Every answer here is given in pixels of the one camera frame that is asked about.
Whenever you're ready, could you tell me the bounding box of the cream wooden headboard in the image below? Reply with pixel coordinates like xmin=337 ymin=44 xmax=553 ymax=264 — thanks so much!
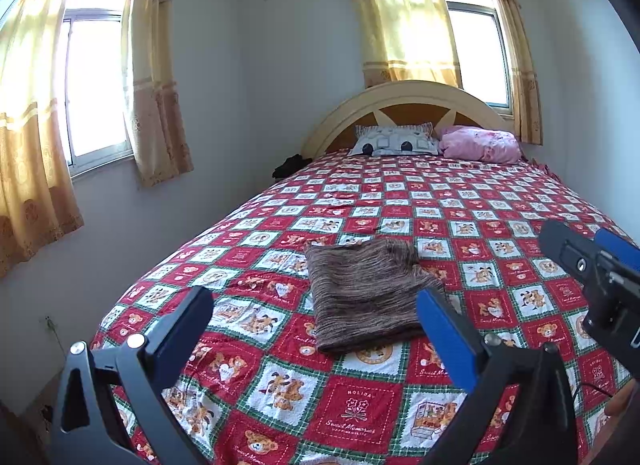
xmin=301 ymin=80 xmax=516 ymax=158

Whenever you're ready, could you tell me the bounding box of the yellow patterned curtain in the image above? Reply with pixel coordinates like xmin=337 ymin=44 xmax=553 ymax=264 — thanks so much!
xmin=475 ymin=0 xmax=544 ymax=146
xmin=0 ymin=0 xmax=88 ymax=281
xmin=121 ymin=0 xmax=194 ymax=188
xmin=342 ymin=0 xmax=462 ymax=90

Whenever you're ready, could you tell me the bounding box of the black cable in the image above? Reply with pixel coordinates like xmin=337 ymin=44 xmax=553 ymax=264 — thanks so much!
xmin=570 ymin=381 xmax=617 ymax=400

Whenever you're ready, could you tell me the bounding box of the window behind headboard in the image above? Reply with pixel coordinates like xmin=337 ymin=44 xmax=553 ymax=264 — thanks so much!
xmin=432 ymin=0 xmax=516 ymax=118

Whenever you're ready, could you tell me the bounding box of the dark cloth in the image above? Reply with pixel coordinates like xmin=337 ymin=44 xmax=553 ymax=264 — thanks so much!
xmin=272 ymin=154 xmax=315 ymax=180

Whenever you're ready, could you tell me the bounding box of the white grey patterned pillow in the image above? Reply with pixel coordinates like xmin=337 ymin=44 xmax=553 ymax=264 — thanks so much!
xmin=347 ymin=122 xmax=440 ymax=158

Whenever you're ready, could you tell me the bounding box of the brown knit sweater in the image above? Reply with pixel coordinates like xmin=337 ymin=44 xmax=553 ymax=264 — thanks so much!
xmin=304 ymin=239 xmax=446 ymax=355

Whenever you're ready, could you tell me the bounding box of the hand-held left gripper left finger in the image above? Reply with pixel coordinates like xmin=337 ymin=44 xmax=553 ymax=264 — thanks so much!
xmin=50 ymin=286 xmax=216 ymax=465

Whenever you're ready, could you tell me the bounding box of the side wall window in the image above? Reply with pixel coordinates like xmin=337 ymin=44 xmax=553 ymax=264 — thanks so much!
xmin=62 ymin=0 xmax=136 ymax=178

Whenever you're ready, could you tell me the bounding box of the pink pillow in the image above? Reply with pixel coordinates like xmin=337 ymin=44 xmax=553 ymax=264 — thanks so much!
xmin=437 ymin=126 xmax=522 ymax=164

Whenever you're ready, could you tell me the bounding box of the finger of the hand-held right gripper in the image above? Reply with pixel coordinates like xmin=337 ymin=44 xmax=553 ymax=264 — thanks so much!
xmin=595 ymin=227 xmax=640 ymax=276
xmin=539 ymin=220 xmax=616 ymax=292

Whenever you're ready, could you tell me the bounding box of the red checkered printed bedspread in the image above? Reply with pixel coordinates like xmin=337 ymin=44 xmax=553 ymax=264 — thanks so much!
xmin=90 ymin=147 xmax=633 ymax=465

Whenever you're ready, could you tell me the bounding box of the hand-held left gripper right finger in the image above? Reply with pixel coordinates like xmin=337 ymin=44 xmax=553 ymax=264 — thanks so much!
xmin=416 ymin=287 xmax=593 ymax=465

